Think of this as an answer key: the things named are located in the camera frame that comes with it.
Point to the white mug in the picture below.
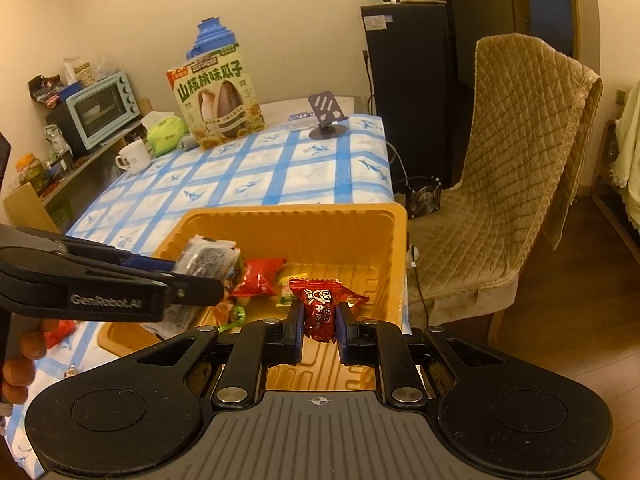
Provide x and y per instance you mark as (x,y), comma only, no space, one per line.
(133,158)

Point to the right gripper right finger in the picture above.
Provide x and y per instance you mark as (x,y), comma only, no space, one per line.
(380,345)

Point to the green tissue pack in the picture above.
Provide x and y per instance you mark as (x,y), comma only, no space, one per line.
(164,131)

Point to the black mini fridge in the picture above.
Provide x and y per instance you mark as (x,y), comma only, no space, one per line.
(426,108)

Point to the green cloth covered sofa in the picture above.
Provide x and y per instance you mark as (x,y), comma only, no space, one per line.
(625,169)

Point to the black seaweed snack packet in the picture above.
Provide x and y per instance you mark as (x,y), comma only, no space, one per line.
(210,264)

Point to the yellow green small candy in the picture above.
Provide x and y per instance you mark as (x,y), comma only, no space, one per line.
(286,296)

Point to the glass jar on shelf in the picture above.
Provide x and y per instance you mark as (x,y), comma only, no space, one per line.
(31,170)

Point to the red snack packet in tray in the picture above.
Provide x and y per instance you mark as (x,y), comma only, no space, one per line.
(259,278)

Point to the grey small pouch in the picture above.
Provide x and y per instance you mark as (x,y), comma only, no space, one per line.
(188,143)

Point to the small black fan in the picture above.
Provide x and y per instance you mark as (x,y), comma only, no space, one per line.
(422,196)

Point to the large red snack packet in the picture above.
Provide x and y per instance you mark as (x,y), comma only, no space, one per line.
(54,332)

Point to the sunflower seed box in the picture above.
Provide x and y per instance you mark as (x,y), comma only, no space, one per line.
(216,97)

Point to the green long peanut packet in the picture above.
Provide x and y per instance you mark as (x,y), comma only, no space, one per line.
(228,313)

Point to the blue white checked tablecloth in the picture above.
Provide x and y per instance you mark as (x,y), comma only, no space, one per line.
(278,166)

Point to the red candy packet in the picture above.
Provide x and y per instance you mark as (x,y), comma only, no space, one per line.
(320,299)

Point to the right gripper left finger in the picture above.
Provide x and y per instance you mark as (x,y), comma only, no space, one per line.
(248,354)

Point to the blue lidded water jug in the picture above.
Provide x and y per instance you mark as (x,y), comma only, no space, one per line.
(212,35)

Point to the white blue card box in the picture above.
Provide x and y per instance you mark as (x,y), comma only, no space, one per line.
(302,120)

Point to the wooden shelf unit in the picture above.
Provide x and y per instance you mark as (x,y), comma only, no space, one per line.
(70,195)

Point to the mint toaster oven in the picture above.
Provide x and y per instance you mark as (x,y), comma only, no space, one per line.
(93,114)

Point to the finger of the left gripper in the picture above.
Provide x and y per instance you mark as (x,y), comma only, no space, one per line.
(41,284)
(103,252)

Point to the quilted beige chair right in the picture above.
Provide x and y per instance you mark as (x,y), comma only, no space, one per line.
(532,121)

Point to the left hand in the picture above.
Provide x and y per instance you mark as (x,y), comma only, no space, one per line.
(18,373)

